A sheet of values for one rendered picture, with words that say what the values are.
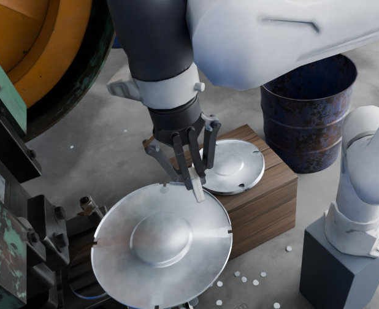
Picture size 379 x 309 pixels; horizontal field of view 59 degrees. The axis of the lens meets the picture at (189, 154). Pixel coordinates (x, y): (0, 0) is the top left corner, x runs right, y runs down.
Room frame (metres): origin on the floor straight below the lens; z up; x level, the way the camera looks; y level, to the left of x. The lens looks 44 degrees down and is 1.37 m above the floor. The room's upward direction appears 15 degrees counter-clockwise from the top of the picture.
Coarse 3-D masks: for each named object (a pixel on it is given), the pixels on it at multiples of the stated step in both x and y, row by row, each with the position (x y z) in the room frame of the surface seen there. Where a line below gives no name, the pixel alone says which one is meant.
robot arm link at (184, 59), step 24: (120, 0) 0.37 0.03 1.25; (144, 0) 0.36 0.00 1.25; (168, 0) 0.37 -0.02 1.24; (120, 24) 0.37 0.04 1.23; (144, 24) 0.36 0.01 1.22; (168, 24) 0.36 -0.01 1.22; (144, 48) 0.36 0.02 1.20; (168, 48) 0.36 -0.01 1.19; (144, 72) 0.37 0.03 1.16; (168, 72) 0.36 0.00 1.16
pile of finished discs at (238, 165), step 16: (224, 144) 1.04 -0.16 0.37; (240, 144) 1.01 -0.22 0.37; (224, 160) 0.94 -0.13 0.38; (240, 160) 0.92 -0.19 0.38; (256, 160) 0.90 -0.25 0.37; (208, 176) 0.89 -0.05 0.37; (224, 176) 0.86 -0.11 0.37; (240, 176) 0.84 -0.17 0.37; (256, 176) 0.82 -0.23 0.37; (224, 192) 0.79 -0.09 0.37; (240, 192) 0.78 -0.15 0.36
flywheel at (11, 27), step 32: (0, 0) 0.73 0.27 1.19; (32, 0) 0.74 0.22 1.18; (64, 0) 0.71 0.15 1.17; (0, 32) 0.72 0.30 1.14; (32, 32) 0.73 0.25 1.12; (64, 32) 0.71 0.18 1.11; (0, 64) 0.72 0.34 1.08; (32, 64) 0.70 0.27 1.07; (64, 64) 0.70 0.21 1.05; (32, 96) 0.69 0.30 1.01
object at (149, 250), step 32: (192, 192) 0.49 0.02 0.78; (128, 224) 0.44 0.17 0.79; (160, 224) 0.42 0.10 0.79; (192, 224) 0.40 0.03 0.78; (224, 224) 0.39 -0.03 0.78; (96, 256) 0.38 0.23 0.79; (128, 256) 0.37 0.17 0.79; (160, 256) 0.35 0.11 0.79; (192, 256) 0.33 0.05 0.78; (224, 256) 0.32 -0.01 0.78; (128, 288) 0.30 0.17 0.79; (160, 288) 0.29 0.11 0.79; (192, 288) 0.27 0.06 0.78
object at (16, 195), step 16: (0, 160) 0.43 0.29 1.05; (0, 176) 0.39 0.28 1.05; (0, 192) 0.36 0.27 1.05; (16, 192) 0.39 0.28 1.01; (16, 208) 0.36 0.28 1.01; (32, 208) 0.38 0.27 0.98; (48, 208) 0.38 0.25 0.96; (32, 224) 0.35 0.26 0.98; (48, 224) 0.35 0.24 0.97; (64, 224) 0.39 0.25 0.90; (48, 240) 0.32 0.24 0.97; (64, 240) 0.33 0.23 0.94; (48, 256) 0.31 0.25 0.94; (64, 256) 0.32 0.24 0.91; (32, 272) 0.28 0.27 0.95; (48, 272) 0.30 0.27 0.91; (32, 288) 0.28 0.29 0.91; (48, 288) 0.28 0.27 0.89
